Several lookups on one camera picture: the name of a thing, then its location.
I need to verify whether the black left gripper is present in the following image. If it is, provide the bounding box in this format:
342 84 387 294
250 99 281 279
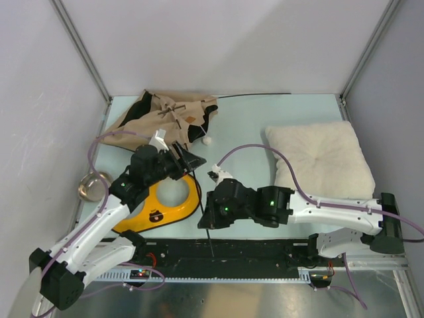
145 140 206 186

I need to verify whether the beige fabric pet tent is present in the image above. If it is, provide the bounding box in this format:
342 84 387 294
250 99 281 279
102 89 218 151

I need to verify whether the black tent pole front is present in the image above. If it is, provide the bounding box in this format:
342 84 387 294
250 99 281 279
173 115 215 258

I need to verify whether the black tent pole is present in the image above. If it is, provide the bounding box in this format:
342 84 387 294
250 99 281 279
217 92 292 99
173 115 215 258

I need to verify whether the black tent pole back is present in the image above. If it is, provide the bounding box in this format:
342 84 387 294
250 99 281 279
217 92 292 99

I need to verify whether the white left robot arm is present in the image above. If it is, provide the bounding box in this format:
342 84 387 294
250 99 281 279
29 142 206 310

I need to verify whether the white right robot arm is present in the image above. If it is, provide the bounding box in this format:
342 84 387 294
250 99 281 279
197 178 404 266

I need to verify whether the steel pet bowl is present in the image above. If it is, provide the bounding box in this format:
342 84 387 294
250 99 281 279
78 171 113 202

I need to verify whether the white pompom toy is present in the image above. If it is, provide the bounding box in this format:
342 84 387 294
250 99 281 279
202 136 213 146

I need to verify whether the yellow double bowl holder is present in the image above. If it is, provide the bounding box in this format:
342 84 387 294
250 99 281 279
113 174 199 234

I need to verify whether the cream fluffy cushion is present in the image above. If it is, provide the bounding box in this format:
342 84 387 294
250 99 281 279
265 121 376 199

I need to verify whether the small circuit board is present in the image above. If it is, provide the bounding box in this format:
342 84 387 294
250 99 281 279
130 269 151 280

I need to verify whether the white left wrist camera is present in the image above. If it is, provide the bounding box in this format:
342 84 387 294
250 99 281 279
148 129 169 151

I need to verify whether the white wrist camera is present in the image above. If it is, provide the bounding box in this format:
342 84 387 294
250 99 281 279
207 164 233 186
148 129 169 151

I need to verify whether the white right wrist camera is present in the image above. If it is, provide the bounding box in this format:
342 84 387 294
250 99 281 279
207 164 233 186

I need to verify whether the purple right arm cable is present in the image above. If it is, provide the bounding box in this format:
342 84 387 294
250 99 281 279
217 143 424 311

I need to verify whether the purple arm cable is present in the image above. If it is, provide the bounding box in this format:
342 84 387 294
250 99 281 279
217 143 424 311
32 131 166 317

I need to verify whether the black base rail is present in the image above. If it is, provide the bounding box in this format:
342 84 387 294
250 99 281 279
131 238 325 280

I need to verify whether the left aluminium frame post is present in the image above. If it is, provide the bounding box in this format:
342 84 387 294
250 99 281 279
49 0 113 105

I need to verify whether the aluminium frame post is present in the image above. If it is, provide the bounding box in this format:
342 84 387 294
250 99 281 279
339 0 404 101
49 0 113 105

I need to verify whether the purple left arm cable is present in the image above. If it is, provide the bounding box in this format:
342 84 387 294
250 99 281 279
32 131 166 317

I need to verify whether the right aluminium frame post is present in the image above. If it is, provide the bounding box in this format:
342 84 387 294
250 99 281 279
339 0 404 101

